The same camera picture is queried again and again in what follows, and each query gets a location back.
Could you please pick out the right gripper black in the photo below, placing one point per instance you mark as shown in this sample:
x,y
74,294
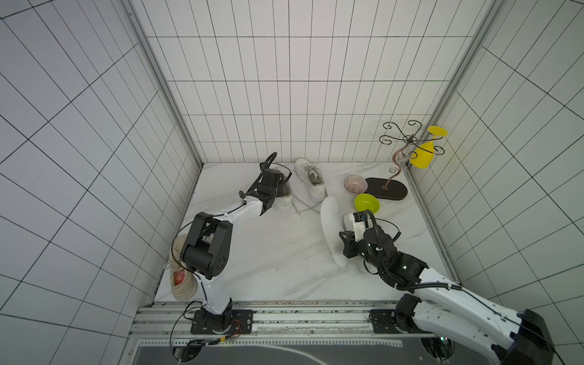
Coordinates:
x,y
348,237

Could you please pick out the white sneaker with laces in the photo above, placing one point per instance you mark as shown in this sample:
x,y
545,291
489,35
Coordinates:
x,y
311,176

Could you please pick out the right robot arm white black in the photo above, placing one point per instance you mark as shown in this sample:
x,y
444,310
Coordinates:
x,y
433,303

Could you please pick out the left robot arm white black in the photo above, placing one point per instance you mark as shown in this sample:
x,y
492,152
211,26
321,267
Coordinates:
x,y
207,245

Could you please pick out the lime green plastic bowl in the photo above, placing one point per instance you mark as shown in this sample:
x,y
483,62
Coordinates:
x,y
365,202

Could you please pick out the black oval stand base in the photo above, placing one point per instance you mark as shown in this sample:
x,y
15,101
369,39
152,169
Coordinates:
x,y
389,189

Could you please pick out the pink marbled bowl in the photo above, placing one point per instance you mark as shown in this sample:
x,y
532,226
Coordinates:
x,y
355,185

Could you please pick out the yellow plastic goblet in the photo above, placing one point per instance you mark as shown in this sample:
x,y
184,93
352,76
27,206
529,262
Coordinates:
x,y
425,153

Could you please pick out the curly metal cup stand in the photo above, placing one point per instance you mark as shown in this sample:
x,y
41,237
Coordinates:
x,y
395,133

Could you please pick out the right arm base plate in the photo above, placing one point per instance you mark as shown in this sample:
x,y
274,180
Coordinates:
x,y
388,322

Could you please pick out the beige shoe near wall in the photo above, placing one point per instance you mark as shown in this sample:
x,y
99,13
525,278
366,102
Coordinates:
x,y
183,283

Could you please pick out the aluminium rail frame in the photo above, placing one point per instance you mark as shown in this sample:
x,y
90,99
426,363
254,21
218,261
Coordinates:
x,y
166,326

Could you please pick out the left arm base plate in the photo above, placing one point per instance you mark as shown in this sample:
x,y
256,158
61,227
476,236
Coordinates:
x,y
232,321

